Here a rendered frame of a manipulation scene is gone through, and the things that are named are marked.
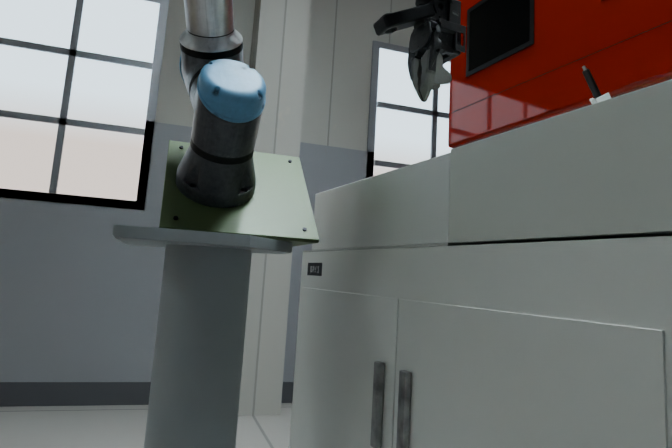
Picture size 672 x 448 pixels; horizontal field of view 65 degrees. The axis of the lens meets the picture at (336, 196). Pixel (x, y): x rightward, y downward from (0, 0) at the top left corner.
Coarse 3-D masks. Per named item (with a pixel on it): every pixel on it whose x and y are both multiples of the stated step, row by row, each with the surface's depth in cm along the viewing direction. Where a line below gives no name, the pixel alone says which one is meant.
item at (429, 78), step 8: (424, 56) 98; (440, 56) 99; (424, 64) 98; (440, 64) 98; (424, 72) 97; (432, 72) 96; (440, 72) 98; (448, 72) 99; (424, 80) 97; (432, 80) 97; (440, 80) 98; (448, 80) 99; (424, 88) 97; (424, 96) 98
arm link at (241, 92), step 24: (216, 72) 89; (240, 72) 92; (192, 96) 94; (216, 96) 87; (240, 96) 87; (264, 96) 91; (216, 120) 89; (240, 120) 89; (216, 144) 91; (240, 144) 93
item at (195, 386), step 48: (144, 240) 86; (192, 240) 85; (240, 240) 87; (192, 288) 92; (240, 288) 96; (192, 336) 91; (240, 336) 96; (192, 384) 90; (240, 384) 98; (192, 432) 89
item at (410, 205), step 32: (448, 160) 81; (320, 192) 128; (352, 192) 111; (384, 192) 99; (416, 192) 89; (448, 192) 80; (320, 224) 125; (352, 224) 110; (384, 224) 97; (416, 224) 87; (448, 224) 80
